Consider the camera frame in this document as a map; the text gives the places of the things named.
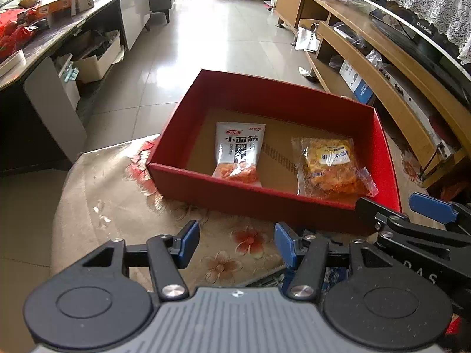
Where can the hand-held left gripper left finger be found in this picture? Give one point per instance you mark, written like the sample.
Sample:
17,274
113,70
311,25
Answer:
191,242

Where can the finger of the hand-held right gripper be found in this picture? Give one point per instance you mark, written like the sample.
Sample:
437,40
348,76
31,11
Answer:
430,206
368,209

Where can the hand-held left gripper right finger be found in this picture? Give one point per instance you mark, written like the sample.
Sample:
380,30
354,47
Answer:
285,244

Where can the blue snack packet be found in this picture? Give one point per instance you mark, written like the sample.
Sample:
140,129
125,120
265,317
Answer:
335,279

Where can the red cardboard box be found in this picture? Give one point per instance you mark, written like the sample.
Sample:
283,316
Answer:
257,92

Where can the orange plastic bag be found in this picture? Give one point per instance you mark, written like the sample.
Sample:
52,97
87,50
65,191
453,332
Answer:
452,189

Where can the clear orange snack packet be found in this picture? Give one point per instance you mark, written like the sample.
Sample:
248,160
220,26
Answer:
331,169

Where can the red fabric item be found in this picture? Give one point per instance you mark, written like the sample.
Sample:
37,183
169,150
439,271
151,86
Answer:
441,125

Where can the floral beige tablecloth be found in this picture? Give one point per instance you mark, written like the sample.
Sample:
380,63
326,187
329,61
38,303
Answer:
110,198

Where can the white snack packet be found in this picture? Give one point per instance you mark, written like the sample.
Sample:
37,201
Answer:
239,143

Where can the white and blue box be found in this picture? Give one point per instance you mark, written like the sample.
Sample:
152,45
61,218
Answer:
355,79

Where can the wooden tv stand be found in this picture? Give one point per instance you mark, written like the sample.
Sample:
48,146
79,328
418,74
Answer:
368,62

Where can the black television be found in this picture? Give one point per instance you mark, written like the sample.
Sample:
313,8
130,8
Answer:
423,40

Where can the white paper bag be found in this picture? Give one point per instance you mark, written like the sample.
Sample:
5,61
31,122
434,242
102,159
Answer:
307,38

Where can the white open cardboard box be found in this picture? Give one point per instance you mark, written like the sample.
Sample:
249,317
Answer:
99,66

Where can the white storage box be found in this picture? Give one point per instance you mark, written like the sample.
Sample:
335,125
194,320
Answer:
70,84

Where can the white tray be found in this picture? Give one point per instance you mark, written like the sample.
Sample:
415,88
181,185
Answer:
11,64

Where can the orange cardboard box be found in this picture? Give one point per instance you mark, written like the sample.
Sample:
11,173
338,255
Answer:
55,5

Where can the red plastic bag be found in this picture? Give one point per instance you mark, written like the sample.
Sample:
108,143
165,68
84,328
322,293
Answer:
14,33

